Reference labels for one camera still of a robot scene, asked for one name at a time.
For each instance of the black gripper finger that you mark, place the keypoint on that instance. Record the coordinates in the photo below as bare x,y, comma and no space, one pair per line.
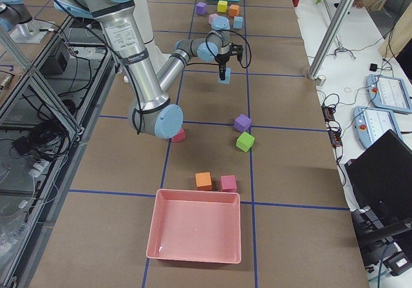
220,72
223,71

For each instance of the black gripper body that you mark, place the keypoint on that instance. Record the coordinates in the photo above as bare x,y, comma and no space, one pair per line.
221,58

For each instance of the light blue block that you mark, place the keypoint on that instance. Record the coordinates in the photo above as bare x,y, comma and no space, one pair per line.
226,80
237,22

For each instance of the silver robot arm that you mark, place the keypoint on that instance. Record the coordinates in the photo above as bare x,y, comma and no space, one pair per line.
14,12
122,22

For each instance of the light pink block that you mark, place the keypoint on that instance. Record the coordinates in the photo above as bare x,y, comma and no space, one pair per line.
212,17

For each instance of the orange block left side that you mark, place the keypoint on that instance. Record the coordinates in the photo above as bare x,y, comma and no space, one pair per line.
233,10

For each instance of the yellow block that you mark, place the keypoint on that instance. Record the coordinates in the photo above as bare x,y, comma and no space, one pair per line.
222,6

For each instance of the purple block left side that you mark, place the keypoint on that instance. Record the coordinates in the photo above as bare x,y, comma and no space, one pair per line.
201,8

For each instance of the purple block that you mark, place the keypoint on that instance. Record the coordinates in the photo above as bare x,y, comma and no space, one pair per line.
242,123
201,8

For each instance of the purple block right side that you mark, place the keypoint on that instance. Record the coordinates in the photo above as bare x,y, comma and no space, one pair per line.
242,123

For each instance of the green block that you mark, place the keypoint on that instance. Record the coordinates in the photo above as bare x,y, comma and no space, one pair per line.
245,141

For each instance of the orange block near pink tray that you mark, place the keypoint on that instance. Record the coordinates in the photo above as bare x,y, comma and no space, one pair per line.
203,181

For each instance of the teach pendant near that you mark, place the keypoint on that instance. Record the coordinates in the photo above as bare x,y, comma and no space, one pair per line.
371,123

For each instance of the teach pendant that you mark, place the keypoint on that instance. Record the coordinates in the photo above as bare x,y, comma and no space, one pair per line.
371,123
389,93

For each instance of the pink plastic tray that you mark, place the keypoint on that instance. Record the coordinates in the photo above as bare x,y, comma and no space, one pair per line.
195,226

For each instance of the teach pendant far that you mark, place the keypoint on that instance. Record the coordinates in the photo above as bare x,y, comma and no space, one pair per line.
389,93

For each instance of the black laptop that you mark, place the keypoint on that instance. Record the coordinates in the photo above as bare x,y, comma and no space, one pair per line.
381,176

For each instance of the pink block near pedestal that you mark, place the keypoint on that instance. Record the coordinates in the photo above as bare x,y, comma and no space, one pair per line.
180,136

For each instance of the aluminium frame post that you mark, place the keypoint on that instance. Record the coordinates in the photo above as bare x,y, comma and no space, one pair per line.
328,38

